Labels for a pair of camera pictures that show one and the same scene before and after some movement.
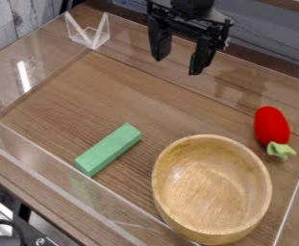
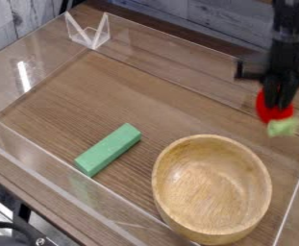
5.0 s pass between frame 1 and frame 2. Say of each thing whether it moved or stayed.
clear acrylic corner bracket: stayed
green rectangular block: stayed
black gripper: moved
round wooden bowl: stayed
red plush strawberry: moved
